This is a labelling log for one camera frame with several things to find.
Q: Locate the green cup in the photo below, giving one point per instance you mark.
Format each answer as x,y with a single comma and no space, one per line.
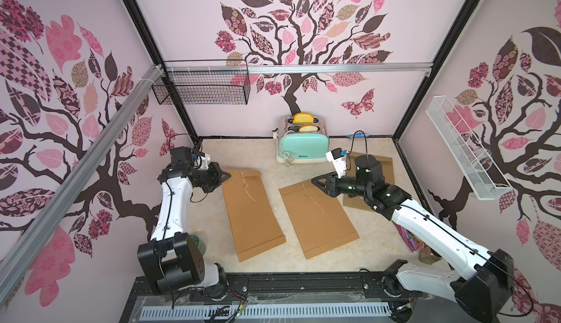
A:
200,244

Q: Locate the blue object at wall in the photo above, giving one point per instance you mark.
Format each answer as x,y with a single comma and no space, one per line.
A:
357,135

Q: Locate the glass jar with dark lid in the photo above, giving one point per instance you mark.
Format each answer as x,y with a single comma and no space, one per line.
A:
426,256

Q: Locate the brown file bag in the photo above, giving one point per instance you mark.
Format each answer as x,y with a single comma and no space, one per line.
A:
254,226
388,173
320,222

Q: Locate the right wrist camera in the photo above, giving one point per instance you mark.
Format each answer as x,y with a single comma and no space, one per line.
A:
339,158

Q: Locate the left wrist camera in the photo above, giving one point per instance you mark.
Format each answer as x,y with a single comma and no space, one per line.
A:
201,160

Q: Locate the mint green toaster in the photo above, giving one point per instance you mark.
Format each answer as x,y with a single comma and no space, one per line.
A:
294,147

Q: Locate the black wire basket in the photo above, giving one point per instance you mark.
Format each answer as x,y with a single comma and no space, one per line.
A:
204,82

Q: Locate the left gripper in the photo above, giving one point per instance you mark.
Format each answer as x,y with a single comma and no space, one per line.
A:
216,180

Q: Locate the white slotted cable duct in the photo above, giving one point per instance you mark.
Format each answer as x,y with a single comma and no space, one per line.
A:
219,313

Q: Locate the colourful patterned bag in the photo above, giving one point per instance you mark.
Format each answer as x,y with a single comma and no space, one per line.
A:
412,242

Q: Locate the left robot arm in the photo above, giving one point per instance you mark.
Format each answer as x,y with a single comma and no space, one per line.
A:
171,260

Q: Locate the white wire basket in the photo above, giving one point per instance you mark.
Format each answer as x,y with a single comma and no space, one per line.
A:
456,126

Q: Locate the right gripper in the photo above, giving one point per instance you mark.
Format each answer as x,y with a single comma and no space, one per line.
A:
332,185

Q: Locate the yellow bread slice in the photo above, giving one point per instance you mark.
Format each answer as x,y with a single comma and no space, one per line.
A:
303,118

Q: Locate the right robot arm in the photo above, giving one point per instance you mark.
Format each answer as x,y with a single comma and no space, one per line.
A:
480,281

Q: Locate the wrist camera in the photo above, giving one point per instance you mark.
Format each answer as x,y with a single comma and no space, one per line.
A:
339,158
201,160

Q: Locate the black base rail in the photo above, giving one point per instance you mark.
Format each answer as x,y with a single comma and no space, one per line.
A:
362,286

